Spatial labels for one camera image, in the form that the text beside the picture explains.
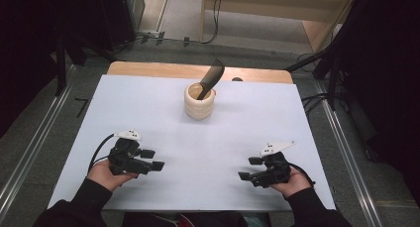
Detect beige ribbed cup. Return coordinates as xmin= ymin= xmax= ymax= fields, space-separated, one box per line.
xmin=183 ymin=81 xmax=217 ymax=121

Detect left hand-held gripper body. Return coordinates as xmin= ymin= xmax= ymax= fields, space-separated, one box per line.
xmin=107 ymin=129 xmax=155 ymax=176

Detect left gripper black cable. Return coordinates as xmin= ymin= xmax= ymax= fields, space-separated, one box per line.
xmin=87 ymin=133 xmax=116 ymax=172

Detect person's left hand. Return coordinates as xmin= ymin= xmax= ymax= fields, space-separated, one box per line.
xmin=85 ymin=159 xmax=140 ymax=193

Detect metal floor rail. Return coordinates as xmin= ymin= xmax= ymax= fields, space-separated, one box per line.
xmin=0 ymin=63 xmax=79 ymax=215
xmin=312 ymin=79 xmax=384 ymax=227

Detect wooden table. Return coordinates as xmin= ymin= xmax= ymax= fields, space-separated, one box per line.
xmin=106 ymin=60 xmax=294 ymax=85

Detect black comb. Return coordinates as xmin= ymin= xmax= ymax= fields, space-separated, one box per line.
xmin=196 ymin=57 xmax=226 ymax=101

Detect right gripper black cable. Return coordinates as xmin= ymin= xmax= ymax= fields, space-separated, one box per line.
xmin=288 ymin=162 xmax=317 ymax=188

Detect black metal stand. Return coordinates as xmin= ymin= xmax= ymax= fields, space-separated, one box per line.
xmin=52 ymin=30 xmax=117 ymax=96
xmin=285 ymin=0 xmax=366 ymax=112

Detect dark cabinet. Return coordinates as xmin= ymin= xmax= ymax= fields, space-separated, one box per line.
xmin=97 ymin=0 xmax=147 ymax=53

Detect hanging black cable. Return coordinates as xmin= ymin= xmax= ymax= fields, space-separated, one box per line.
xmin=201 ymin=0 xmax=223 ymax=45

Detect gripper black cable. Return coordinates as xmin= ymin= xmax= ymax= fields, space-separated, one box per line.
xmin=87 ymin=133 xmax=116 ymax=172
xmin=288 ymin=162 xmax=317 ymax=188

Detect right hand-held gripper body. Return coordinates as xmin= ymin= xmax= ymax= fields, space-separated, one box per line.
xmin=249 ymin=140 xmax=297 ymax=189

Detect person's right hand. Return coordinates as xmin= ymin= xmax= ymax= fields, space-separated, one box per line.
xmin=269 ymin=167 xmax=313 ymax=199

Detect black floor cables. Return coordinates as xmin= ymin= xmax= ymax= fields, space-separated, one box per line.
xmin=300 ymin=92 xmax=331 ymax=116

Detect white board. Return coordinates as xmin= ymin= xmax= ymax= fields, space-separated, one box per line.
xmin=48 ymin=73 xmax=337 ymax=212

